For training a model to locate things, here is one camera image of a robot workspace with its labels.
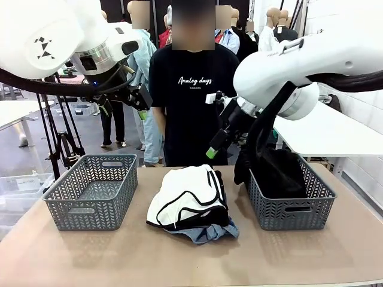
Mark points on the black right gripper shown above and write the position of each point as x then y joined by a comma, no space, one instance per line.
235,118

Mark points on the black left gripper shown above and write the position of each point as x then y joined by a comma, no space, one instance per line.
140,97

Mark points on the white garment black trim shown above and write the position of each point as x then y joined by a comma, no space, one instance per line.
185,194

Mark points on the black top garment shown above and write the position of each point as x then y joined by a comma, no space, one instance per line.
275,173

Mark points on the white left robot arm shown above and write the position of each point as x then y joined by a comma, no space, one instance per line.
45,36

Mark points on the person's right forearm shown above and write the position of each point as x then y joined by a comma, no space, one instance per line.
162,125

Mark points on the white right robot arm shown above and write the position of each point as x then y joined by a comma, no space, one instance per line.
299,53

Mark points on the mannequin in blue fleece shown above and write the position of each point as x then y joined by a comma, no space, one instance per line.
146,131

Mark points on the mannequin in cream shirt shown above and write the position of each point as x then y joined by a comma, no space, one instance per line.
113,125

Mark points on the person in black t-shirt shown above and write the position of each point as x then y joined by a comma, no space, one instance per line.
191,119

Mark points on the mannequin in red garment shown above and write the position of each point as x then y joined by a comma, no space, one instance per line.
165,37

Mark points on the black tripod stand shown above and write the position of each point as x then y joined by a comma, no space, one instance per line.
60,143

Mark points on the blue denim shorts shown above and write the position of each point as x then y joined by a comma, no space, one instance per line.
221,233

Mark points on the mannequin in blue shirt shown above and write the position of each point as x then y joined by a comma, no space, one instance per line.
229,40

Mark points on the grey plastic woven basket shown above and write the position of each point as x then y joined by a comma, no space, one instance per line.
296,212
89,206

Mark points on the mannequin in white shirt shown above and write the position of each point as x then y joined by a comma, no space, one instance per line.
266,36

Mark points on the small white table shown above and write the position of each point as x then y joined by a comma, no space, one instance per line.
18,112

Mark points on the mannequin in black jacket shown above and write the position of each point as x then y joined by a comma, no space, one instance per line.
287,34

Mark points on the clear plastic storage box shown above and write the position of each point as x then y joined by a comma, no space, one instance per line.
21,186

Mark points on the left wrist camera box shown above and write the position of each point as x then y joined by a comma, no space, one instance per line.
105,107

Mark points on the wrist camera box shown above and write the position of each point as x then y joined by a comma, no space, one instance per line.
105,107
213,98

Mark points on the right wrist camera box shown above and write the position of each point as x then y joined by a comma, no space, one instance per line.
213,98

